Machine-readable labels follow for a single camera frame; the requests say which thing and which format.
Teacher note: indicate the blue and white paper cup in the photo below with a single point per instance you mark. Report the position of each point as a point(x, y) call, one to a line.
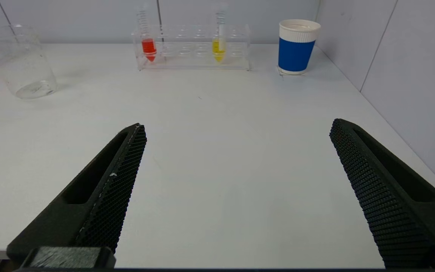
point(295, 53)

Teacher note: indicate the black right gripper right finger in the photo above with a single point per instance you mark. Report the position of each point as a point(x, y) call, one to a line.
point(391, 204)

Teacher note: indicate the clear glass beaker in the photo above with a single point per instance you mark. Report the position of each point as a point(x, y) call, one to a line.
point(28, 75)

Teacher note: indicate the yellow pigment test tube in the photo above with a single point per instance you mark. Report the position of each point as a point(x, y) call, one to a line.
point(218, 49)

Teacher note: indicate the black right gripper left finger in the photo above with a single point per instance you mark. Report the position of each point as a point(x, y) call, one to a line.
point(104, 196)

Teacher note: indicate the red pigment test tube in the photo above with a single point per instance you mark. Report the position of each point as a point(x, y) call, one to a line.
point(149, 48)

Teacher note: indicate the clear acrylic test tube rack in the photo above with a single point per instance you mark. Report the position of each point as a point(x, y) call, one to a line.
point(195, 56)

